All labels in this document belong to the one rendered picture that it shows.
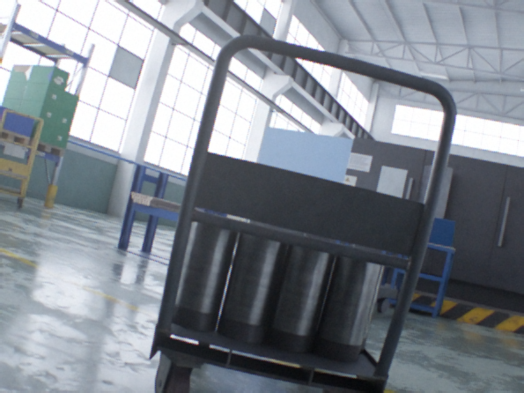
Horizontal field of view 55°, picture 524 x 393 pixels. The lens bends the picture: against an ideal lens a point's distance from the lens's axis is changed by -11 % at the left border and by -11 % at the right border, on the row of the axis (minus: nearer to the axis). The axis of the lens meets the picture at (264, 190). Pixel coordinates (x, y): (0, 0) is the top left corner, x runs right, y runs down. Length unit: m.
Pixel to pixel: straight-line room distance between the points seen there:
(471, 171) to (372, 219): 6.18
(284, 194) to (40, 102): 8.18
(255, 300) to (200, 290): 0.14
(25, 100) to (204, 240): 8.32
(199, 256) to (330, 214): 0.35
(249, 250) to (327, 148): 6.53
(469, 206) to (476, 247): 0.54
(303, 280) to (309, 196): 0.25
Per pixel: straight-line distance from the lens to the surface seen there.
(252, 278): 1.40
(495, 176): 7.39
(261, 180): 1.25
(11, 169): 7.60
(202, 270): 1.40
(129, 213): 5.79
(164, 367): 1.49
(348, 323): 1.43
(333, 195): 1.26
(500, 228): 7.26
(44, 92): 9.27
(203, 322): 1.43
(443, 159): 1.29
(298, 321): 1.41
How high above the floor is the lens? 0.54
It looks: 4 degrees up
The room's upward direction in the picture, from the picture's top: 13 degrees clockwise
